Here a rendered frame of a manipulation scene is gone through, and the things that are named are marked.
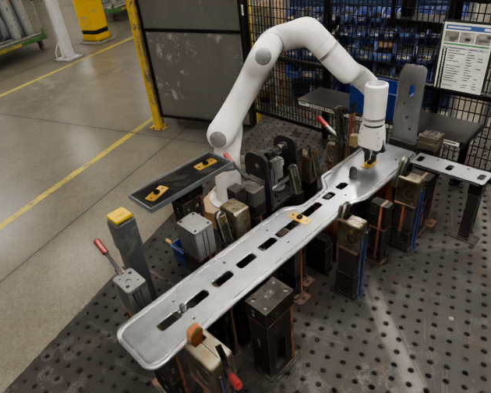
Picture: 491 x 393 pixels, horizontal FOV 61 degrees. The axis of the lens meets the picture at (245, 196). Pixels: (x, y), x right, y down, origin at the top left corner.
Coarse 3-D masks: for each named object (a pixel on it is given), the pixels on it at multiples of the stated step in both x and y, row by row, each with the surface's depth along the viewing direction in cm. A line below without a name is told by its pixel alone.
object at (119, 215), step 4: (120, 208) 134; (124, 208) 134; (112, 212) 132; (116, 212) 132; (120, 212) 132; (124, 212) 132; (128, 212) 132; (108, 216) 131; (112, 216) 131; (116, 216) 130; (120, 216) 130; (124, 216) 130; (128, 216) 130; (112, 220) 129; (116, 220) 129; (120, 220) 129; (124, 220) 130; (116, 224) 128
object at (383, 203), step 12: (372, 204) 153; (384, 204) 151; (372, 216) 156; (384, 216) 151; (372, 228) 159; (384, 228) 154; (372, 240) 162; (384, 240) 161; (372, 252) 165; (384, 252) 162; (384, 264) 165
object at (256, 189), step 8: (240, 184) 155; (248, 184) 154; (256, 184) 153; (248, 192) 150; (256, 192) 149; (264, 192) 153; (248, 200) 153; (256, 200) 151; (264, 200) 155; (256, 208) 153; (264, 208) 157; (256, 216) 155; (256, 224) 158; (264, 248) 168
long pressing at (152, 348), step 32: (352, 160) 176; (384, 160) 174; (320, 192) 158; (352, 192) 157; (320, 224) 143; (224, 256) 134; (256, 256) 133; (288, 256) 132; (192, 288) 124; (224, 288) 123; (128, 320) 116; (160, 320) 115; (192, 320) 114; (160, 352) 107
